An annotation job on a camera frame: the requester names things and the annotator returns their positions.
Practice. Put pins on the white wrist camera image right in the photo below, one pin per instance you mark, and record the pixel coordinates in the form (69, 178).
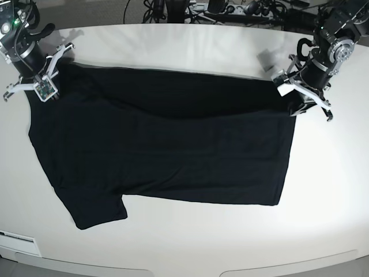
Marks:
(283, 85)

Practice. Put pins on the white label plate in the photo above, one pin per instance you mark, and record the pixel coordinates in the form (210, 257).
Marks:
(19, 243)

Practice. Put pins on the white power strip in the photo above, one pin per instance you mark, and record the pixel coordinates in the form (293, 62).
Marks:
(228, 9)

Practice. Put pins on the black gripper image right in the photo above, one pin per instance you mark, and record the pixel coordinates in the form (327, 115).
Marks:
(316, 75)

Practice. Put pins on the black centre post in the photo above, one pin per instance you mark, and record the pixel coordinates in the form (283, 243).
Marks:
(176, 11)

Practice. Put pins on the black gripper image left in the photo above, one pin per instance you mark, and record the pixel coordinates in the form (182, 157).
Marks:
(31, 62)

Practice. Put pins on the black T-shirt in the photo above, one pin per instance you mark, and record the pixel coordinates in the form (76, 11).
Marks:
(117, 132)

